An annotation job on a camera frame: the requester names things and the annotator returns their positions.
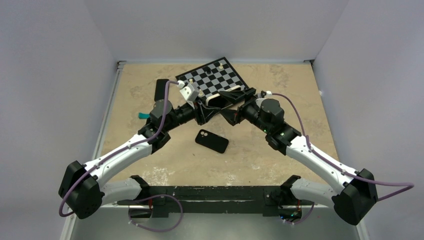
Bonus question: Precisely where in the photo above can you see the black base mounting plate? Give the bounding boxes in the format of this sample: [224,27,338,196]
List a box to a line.
[117,185,312,218]

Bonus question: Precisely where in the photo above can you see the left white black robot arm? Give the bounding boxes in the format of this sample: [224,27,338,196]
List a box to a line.
[59,99,223,219]

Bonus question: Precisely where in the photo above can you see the black smartphone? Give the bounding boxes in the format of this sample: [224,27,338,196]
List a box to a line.
[154,79,169,102]

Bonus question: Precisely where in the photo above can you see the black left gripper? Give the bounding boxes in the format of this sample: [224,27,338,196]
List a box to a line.
[163,95,221,132]

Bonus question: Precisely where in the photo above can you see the black chess piece back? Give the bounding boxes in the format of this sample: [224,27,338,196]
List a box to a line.
[203,66,211,74]

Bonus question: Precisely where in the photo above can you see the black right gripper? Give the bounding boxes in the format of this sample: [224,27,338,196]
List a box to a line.
[218,87,271,134]

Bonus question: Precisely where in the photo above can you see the phone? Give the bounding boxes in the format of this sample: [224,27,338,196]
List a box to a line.
[205,85,242,108]

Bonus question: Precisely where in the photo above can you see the black phone case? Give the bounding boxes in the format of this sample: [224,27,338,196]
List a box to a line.
[194,129,230,154]

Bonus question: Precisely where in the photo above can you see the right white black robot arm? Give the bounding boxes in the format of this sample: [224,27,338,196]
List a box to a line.
[219,88,379,226]

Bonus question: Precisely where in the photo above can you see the black white chessboard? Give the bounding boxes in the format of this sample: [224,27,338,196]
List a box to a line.
[175,57,248,98]

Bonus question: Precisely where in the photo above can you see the teal arch block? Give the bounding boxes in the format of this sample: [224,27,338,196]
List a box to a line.
[138,112,150,120]

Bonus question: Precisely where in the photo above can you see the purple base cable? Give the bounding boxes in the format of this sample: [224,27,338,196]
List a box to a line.
[127,193,184,233]

